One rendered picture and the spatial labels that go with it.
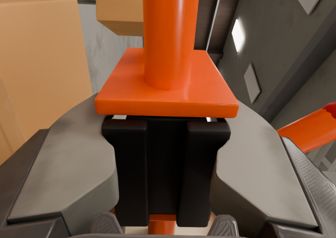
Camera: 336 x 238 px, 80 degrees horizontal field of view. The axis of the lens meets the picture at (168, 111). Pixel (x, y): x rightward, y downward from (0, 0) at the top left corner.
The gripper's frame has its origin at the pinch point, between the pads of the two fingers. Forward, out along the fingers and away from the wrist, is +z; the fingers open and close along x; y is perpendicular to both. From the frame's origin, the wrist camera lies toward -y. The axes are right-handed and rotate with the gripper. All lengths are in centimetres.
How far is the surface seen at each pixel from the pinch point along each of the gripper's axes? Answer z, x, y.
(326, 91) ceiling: 311, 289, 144
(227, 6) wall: 919, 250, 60
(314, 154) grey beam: 185, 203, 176
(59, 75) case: 12.1, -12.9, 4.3
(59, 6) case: 15.9, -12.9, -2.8
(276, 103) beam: 398, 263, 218
